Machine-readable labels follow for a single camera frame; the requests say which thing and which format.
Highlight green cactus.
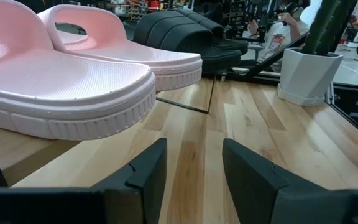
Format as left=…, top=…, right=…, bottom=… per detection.
left=301, top=0, right=358, bottom=57

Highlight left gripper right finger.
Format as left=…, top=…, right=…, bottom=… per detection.
left=222, top=138, right=354, bottom=224

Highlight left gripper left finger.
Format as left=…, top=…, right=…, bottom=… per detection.
left=93, top=138, right=168, bottom=224

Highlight pink foam slide sandal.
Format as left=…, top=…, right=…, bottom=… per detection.
left=37, top=4, right=203, bottom=93
left=0, top=0, right=157, bottom=141

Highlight white plant pot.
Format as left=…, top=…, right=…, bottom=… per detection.
left=277, top=47, right=344, bottom=107

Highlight person in background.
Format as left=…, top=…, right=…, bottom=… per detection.
left=247, top=0, right=312, bottom=65

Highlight black foam slide sandal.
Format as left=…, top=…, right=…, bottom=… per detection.
left=174, top=7, right=249, bottom=56
left=133, top=11, right=242, bottom=75

